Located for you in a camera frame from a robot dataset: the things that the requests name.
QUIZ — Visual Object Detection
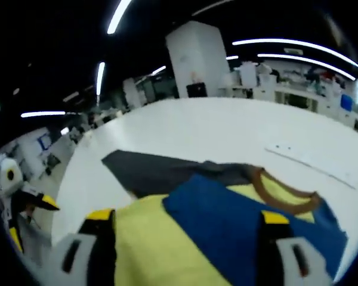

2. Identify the blue bin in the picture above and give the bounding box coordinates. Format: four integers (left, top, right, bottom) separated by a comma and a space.
340, 93, 354, 112

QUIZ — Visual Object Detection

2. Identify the white cluttered workbench shelving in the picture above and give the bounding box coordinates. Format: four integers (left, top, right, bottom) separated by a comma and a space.
226, 61, 358, 132

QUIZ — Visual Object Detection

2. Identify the white cabinet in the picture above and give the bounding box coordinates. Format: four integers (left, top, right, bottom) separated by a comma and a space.
122, 77, 147, 109

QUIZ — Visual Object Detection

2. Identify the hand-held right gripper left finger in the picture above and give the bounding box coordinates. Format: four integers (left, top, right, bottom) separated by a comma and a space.
47, 208, 118, 286

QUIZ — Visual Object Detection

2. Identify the blue framed white sign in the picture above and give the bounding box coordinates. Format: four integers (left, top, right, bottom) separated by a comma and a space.
38, 133, 54, 150

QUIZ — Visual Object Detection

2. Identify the black box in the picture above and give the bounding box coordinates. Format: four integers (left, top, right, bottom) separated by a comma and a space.
186, 82, 208, 98

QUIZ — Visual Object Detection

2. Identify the long ceiling light strip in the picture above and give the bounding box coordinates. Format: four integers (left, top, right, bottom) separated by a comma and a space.
257, 53, 357, 82
107, 0, 132, 35
232, 38, 358, 72

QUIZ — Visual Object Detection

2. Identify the yellow blue grey garment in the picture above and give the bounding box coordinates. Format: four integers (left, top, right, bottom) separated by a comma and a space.
101, 150, 348, 286

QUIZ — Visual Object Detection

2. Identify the white square column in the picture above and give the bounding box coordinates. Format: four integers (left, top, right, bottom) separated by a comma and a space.
165, 20, 230, 99

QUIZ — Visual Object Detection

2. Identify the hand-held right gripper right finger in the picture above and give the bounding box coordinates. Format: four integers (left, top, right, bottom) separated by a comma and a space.
258, 210, 335, 286

